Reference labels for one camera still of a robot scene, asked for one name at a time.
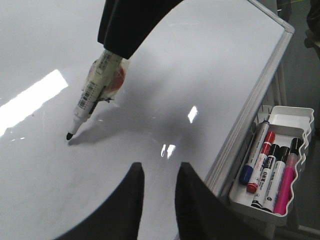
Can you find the white marker tray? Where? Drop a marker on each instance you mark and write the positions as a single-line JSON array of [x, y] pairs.
[[286, 122]]

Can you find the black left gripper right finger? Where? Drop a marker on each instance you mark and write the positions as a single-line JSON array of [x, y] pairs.
[[200, 215]]

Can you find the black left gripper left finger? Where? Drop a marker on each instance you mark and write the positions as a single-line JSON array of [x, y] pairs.
[[119, 216]]

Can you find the pink highlighter marker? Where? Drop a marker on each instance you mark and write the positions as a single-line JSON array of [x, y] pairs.
[[284, 193]]

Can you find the black whiteboard marker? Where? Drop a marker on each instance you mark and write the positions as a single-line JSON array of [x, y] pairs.
[[107, 63]]

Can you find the red capped marker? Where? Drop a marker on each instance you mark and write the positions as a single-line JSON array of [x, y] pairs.
[[259, 165]]

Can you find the blue capped marker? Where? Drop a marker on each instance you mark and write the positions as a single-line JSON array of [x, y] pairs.
[[254, 151]]

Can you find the black capped marker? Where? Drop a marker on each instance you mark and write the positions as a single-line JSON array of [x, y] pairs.
[[295, 145], [275, 180], [268, 166]]

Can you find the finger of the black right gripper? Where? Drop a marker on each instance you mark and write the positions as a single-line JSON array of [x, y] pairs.
[[125, 24]]

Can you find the red magnet taped to marker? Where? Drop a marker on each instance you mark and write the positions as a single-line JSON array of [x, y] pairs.
[[113, 82]]

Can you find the white whiteboard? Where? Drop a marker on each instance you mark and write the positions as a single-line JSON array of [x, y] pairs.
[[190, 91]]

